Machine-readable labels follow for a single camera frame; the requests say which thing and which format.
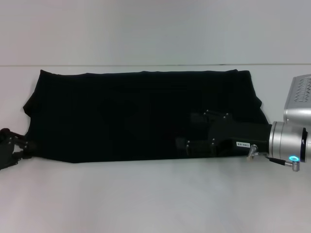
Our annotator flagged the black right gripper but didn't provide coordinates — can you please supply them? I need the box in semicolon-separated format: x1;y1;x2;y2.
174;109;273;156

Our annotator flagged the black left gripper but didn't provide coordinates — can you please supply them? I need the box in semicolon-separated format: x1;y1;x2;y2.
0;127;37;171

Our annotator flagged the black t-shirt with FREE print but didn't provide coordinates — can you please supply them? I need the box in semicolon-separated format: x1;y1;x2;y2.
23;69;273;164

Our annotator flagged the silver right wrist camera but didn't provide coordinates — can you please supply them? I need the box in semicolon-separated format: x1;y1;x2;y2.
283;75;311;123

